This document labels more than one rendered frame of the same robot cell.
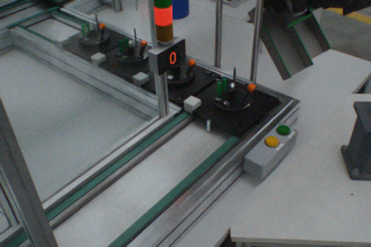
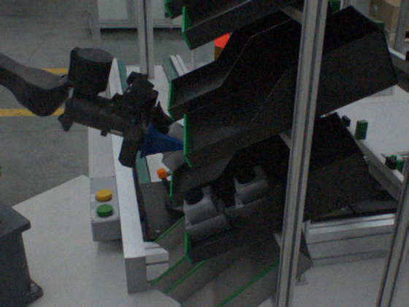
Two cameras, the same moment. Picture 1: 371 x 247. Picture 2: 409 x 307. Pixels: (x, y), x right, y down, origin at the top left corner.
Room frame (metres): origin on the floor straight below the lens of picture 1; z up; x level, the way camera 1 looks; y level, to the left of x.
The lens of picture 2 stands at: (1.81, -1.01, 1.69)
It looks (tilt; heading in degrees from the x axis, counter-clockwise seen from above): 28 degrees down; 126
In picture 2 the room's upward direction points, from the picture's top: 1 degrees clockwise
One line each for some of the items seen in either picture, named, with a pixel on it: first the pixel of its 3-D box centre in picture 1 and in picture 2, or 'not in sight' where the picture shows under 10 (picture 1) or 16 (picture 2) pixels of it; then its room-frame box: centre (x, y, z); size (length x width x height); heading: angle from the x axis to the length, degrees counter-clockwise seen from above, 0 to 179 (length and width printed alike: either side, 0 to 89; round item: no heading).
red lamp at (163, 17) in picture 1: (163, 14); (224, 35); (1.09, 0.05, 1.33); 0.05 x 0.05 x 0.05
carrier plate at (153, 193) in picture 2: (231, 104); (193, 205); (1.15, -0.16, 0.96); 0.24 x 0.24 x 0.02; 48
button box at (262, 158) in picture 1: (271, 149); (104, 206); (0.94, -0.27, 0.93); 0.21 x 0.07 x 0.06; 138
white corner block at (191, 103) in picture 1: (192, 104); not in sight; (1.14, -0.03, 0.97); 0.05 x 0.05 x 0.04; 48
